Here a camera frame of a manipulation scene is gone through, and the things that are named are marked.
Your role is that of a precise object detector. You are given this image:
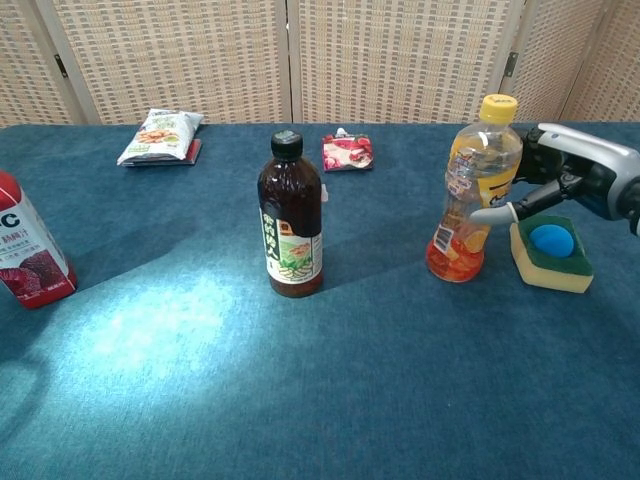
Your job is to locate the woven folding screen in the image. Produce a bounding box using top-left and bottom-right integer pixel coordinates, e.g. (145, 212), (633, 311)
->
(0, 0), (640, 129)

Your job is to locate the yellow green sponge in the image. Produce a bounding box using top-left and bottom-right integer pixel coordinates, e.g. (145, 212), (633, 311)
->
(509, 213), (595, 295)

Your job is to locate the blue ball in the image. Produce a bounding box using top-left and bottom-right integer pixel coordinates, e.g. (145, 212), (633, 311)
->
(529, 224), (575, 260)

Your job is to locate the blue table cloth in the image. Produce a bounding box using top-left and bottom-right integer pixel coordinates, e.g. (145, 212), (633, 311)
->
(0, 121), (640, 480)

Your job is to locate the flat red packet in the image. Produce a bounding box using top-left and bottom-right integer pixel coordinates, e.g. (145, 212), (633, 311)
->
(124, 138), (203, 169)

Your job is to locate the orange drink bottle yellow cap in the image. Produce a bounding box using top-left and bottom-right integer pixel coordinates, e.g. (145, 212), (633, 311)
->
(425, 93), (525, 284)

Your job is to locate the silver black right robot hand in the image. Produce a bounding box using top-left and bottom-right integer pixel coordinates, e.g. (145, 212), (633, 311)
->
(469, 123), (640, 236)

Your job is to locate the white peanut snack bag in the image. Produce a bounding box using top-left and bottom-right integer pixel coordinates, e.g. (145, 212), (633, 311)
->
(116, 108), (205, 167)

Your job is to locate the red jelly pouch with spout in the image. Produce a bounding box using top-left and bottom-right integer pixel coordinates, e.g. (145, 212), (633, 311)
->
(322, 127), (376, 173)

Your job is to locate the red juice bottle white cap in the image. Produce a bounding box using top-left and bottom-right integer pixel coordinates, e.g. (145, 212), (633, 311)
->
(0, 170), (79, 310)

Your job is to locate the dark tea bottle black cap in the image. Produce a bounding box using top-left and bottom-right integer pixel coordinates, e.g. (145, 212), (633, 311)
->
(257, 129), (324, 299)

